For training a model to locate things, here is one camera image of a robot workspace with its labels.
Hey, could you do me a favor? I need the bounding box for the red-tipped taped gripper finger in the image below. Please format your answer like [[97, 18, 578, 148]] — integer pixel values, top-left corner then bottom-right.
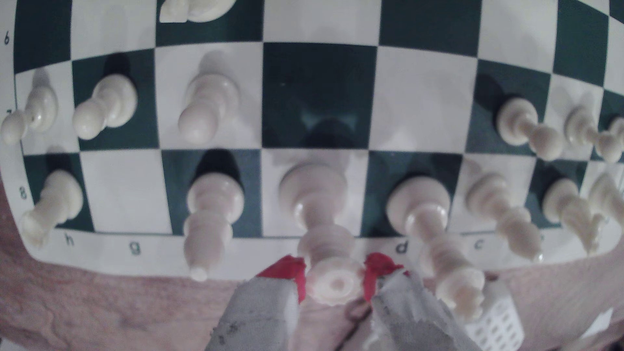
[[205, 254, 307, 351], [363, 252, 481, 351]]

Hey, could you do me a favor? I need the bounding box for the white king chess piece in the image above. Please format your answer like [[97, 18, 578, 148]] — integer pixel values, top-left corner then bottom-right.
[[279, 162, 366, 307]]

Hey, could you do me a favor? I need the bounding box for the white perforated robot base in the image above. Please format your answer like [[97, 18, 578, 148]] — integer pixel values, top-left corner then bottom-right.
[[465, 280, 525, 351]]

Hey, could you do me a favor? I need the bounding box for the white queen chess piece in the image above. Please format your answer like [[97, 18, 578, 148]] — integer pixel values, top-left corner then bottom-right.
[[386, 176, 486, 322]]

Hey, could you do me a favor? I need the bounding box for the white bishop chess piece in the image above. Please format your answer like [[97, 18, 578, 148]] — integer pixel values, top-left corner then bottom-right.
[[183, 173, 245, 282], [464, 173, 544, 261]]

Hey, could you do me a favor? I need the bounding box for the white knight chess piece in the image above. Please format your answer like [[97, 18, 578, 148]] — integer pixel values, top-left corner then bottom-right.
[[158, 0, 237, 23], [542, 178, 605, 255]]

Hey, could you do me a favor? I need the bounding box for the green white chess mat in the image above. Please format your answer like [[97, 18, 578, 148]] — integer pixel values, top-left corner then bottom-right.
[[0, 0, 624, 282]]

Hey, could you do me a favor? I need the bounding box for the white pawn chess piece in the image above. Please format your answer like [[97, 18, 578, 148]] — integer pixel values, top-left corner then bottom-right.
[[496, 97, 565, 162], [177, 73, 241, 145], [0, 85, 59, 146], [564, 108, 624, 164], [72, 73, 138, 141]]

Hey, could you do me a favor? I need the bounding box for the white rook chess piece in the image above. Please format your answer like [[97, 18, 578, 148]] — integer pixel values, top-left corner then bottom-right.
[[19, 169, 85, 249], [587, 173, 624, 227]]

